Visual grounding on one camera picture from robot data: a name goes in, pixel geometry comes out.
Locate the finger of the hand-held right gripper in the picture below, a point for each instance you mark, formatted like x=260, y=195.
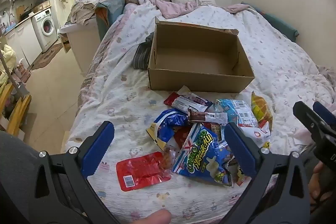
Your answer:
x=324, y=111
x=305, y=116

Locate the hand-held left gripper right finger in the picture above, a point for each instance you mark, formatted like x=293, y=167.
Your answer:
x=241, y=151

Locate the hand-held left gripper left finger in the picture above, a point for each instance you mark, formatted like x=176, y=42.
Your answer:
x=98, y=150

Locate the white red snack packet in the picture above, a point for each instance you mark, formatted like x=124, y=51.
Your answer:
x=258, y=134

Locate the light blue snack bag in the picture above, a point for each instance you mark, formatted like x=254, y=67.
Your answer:
x=237, y=111

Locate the blue star snack bag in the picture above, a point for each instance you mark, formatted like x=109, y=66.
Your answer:
x=199, y=158

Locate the yellow snack bag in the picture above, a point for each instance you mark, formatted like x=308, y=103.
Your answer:
x=260, y=108

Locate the brown chocolate bar wrapper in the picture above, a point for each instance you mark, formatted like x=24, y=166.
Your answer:
x=207, y=116

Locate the dark blue cookie bag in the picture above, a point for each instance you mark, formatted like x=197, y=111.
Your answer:
x=170, y=121

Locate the small red bar wrapper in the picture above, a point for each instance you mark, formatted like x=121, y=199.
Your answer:
x=170, y=99

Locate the cardboard box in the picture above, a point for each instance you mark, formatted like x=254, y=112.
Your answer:
x=199, y=56

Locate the person's right hand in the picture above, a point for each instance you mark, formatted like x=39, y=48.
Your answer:
x=319, y=170

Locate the person's left hand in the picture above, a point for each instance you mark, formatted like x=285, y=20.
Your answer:
x=153, y=217

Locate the pink checked bed sheet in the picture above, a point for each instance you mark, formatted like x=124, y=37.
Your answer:
x=92, y=64

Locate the wooden chair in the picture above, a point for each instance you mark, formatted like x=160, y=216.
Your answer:
x=17, y=111

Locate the teal mattress edge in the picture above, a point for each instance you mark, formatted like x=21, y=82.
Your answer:
x=275, y=22

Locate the dark striped cloth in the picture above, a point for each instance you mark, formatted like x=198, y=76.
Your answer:
x=141, y=54

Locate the white side cabinet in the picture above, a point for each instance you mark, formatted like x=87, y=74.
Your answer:
x=81, y=45

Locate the patterned floor rug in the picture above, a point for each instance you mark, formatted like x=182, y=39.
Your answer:
x=47, y=56

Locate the metal rack rod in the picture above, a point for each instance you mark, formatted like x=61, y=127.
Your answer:
x=14, y=82

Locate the yellow garment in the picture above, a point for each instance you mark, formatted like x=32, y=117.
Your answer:
x=6, y=61

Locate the white base cabinets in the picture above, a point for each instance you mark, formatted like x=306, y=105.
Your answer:
x=25, y=40

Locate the white washing machine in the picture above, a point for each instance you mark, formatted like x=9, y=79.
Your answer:
x=44, y=27

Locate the teal cushion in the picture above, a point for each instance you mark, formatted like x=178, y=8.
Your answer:
x=109, y=14

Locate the pile of light clothes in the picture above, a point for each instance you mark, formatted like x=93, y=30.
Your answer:
x=84, y=7

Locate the pink blanket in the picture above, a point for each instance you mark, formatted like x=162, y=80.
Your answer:
x=170, y=7

